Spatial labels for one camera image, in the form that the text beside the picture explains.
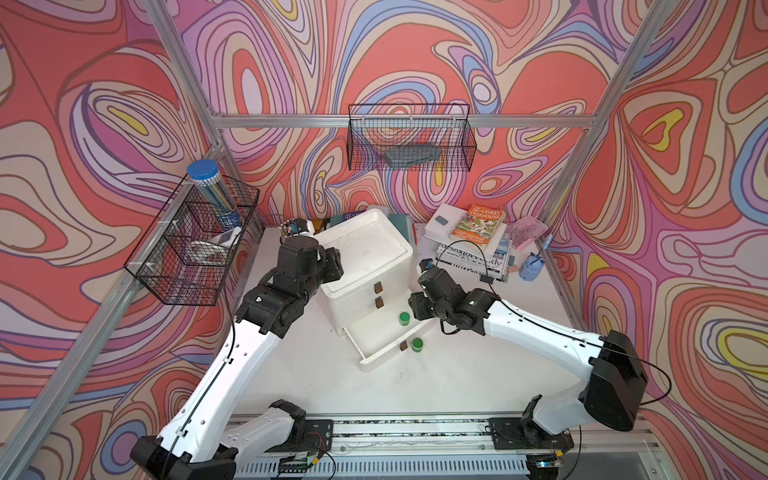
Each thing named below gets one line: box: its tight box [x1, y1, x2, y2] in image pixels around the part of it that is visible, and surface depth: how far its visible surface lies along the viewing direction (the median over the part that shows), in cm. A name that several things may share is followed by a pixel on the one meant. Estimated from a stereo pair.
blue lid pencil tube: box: [187, 159, 242, 231], surface depth 75 cm
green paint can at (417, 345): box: [411, 337, 424, 353], surface depth 88 cm
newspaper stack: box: [435, 236, 512, 283], surface depth 107 cm
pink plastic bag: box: [508, 216, 549, 251], surface depth 121 cm
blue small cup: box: [518, 252, 545, 281], surface depth 101 cm
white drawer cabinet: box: [314, 209, 416, 334], surface depth 84 cm
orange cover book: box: [450, 204, 505, 245], surface depth 106 cm
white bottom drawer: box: [342, 312, 437, 372], surface depth 90 cm
